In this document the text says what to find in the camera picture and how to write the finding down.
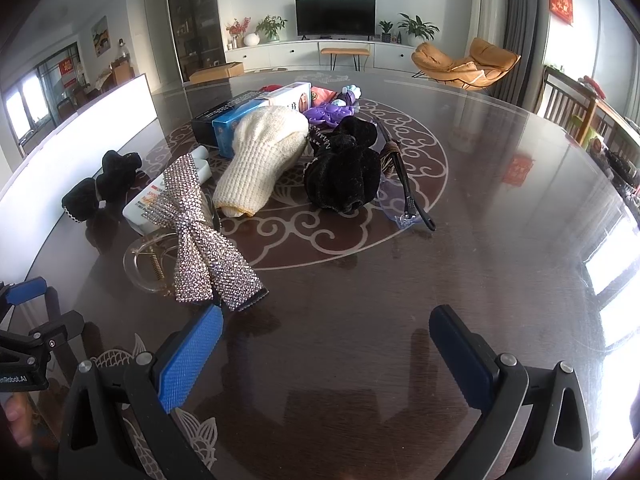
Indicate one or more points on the small potted plant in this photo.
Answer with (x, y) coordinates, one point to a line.
(385, 30)

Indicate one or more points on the clear plastic claw clip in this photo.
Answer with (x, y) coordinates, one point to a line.
(142, 270)

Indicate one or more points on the cream knitted glove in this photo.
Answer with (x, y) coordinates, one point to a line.
(260, 160)

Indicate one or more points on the dark wooden chair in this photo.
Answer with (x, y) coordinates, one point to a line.
(560, 100)

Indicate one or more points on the dark glass display cabinet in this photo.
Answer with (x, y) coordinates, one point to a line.
(192, 15)

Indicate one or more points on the white round vase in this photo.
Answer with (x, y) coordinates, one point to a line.
(250, 39)

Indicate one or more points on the red wall hanging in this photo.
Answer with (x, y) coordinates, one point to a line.
(561, 2)

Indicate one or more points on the purple octopus toy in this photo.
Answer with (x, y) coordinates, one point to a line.
(330, 112)

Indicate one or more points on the person's left hand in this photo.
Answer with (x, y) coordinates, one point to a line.
(15, 417)

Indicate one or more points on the black velvet bow hair clip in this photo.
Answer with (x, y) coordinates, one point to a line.
(107, 175)

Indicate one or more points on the potted plant in green pot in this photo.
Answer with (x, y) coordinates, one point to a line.
(271, 27)

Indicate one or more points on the wooden bench with metal legs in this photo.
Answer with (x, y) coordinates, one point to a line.
(345, 51)

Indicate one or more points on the red flower arrangement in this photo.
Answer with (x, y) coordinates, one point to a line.
(236, 30)

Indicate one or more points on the red and green snack packet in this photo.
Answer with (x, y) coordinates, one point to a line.
(325, 95)

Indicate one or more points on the purple and blue toy figure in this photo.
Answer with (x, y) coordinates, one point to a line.
(350, 94)

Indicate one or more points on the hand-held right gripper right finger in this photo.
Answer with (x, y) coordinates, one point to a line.
(460, 360)

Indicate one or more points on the black television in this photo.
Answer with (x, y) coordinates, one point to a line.
(335, 17)

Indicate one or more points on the framed wall painting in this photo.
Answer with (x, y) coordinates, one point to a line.
(100, 36)

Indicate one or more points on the cluttered wooden side table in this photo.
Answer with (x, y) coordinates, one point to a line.
(615, 135)

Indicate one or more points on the black velvet scrunchie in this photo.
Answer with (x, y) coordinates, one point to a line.
(340, 175)

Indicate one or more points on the grey and white curtain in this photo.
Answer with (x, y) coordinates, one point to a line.
(510, 25)

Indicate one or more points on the large leafy potted plant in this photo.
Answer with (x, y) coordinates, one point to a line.
(417, 27)

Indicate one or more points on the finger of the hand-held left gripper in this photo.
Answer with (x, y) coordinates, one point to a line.
(60, 330)
(27, 291)

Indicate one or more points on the white television cabinet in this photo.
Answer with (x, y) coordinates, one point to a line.
(280, 55)

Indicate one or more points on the rhinestone bow hair clip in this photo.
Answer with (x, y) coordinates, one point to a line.
(200, 240)

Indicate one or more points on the dark patterned wooden desktop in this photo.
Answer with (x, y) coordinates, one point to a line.
(500, 260)

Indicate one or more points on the black cardboard box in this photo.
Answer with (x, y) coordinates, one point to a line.
(205, 127)

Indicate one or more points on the blue and white carton box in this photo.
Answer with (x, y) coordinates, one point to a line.
(227, 127)

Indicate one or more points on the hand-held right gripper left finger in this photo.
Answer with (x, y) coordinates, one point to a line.
(190, 355)

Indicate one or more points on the clear blue plastic clip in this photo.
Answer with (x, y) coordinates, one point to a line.
(395, 210)

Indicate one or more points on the orange lounge chair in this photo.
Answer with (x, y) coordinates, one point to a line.
(465, 65)

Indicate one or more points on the white lotion tube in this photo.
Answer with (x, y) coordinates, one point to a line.
(145, 200)

